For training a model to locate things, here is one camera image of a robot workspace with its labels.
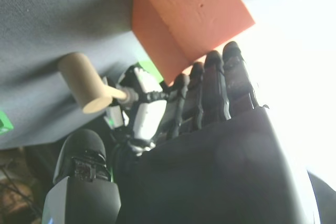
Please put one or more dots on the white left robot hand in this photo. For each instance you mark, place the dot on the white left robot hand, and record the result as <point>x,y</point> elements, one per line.
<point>210,169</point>

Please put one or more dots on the beige wooden cylinder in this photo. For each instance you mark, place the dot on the beige wooden cylinder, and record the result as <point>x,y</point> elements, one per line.
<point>81,82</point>

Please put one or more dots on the large orange cube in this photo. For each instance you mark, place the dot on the large orange cube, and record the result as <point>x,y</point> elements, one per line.
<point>183,19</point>

